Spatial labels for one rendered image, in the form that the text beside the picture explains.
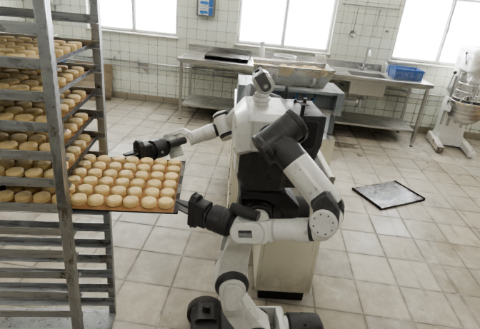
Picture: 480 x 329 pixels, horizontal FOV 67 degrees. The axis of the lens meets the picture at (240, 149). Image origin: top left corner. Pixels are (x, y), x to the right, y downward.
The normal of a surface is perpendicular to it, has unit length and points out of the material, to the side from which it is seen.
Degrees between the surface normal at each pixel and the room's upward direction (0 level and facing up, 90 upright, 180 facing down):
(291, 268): 90
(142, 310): 0
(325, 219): 73
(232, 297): 90
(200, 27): 90
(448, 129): 90
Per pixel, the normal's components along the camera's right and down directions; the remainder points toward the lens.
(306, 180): -0.39, 0.04
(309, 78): -0.03, 0.74
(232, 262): 0.07, 0.40
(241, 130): -0.64, 0.17
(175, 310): 0.09, -0.92
